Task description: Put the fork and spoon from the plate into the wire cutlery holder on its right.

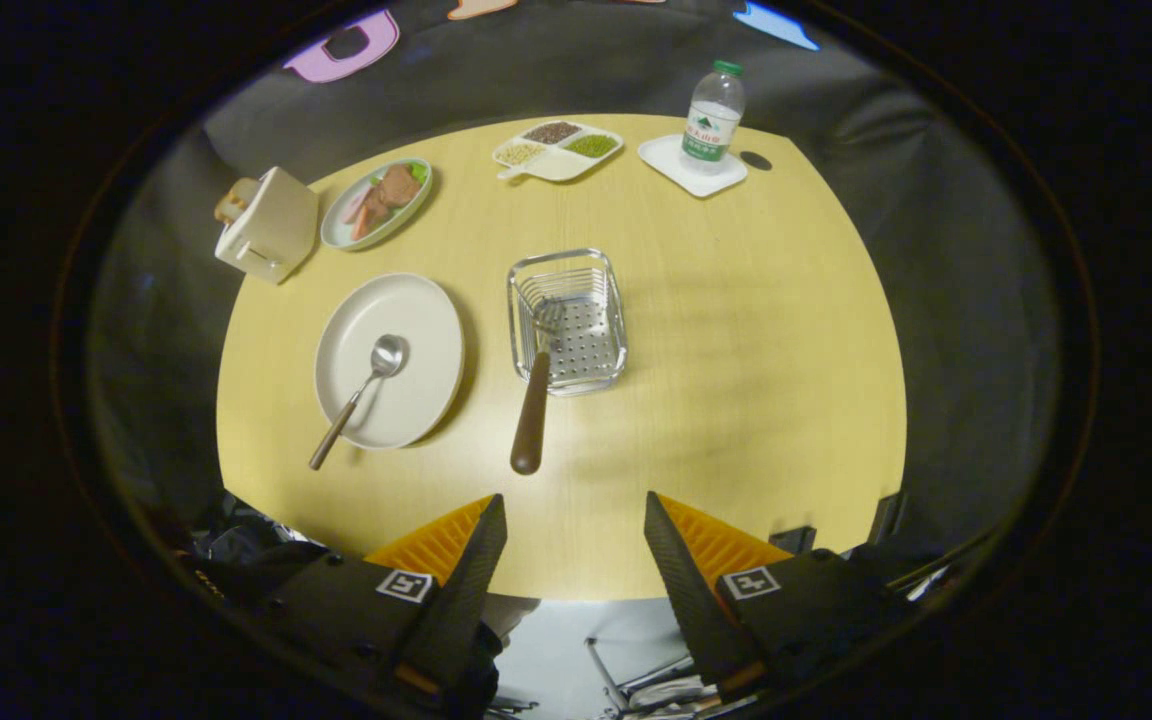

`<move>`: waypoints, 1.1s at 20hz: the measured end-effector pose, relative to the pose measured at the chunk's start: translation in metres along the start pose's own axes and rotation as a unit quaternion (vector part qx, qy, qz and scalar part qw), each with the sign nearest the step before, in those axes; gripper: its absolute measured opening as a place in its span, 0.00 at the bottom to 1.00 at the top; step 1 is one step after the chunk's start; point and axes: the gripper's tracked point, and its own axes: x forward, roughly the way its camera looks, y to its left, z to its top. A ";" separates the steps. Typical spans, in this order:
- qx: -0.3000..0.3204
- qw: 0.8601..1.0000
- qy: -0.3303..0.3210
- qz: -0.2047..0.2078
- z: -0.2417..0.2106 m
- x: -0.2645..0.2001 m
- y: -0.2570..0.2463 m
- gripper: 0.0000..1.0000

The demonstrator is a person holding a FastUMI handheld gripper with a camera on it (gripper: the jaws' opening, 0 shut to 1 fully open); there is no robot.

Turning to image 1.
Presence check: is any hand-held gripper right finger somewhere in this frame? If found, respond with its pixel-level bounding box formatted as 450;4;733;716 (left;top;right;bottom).
644;490;922;701

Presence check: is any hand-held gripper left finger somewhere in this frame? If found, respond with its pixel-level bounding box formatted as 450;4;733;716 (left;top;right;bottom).
186;493;509;716

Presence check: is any metal fork wooden handle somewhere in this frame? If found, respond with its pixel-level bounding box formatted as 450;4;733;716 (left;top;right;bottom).
510;296;567;475

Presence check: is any metal spoon wooden handle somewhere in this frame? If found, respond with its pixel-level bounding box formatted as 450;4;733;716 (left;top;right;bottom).
309;334;408;471

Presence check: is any dark clothing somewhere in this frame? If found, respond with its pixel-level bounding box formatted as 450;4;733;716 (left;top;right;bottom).
474;620;505;717

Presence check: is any white round plate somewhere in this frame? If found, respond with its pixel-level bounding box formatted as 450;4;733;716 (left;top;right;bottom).
314;273;465;451

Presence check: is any green food plate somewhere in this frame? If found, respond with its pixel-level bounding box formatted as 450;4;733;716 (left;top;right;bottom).
320;157;434;251

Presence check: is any pink ham slice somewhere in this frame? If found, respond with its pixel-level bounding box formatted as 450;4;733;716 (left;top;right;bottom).
344;190;392;241

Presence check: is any brown meat slice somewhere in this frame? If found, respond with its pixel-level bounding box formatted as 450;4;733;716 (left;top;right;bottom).
376;165;424;209

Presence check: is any cream toaster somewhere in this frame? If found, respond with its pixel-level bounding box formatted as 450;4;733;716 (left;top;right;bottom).
214;166;319;285

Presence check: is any white square coaster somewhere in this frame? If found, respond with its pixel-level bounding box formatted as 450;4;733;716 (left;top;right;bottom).
637;134;749;198

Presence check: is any white divided grain dish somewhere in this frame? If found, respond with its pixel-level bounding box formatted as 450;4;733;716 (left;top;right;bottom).
492;120;625;183

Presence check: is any clear water bottle green cap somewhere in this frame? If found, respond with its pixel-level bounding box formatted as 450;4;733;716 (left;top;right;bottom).
680;60;747;163

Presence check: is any metal chair frame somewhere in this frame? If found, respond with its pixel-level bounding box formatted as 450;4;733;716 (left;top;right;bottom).
584;635;727;717

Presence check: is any metal wire cutlery basket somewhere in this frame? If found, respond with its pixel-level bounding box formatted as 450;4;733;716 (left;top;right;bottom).
507;248;629;397

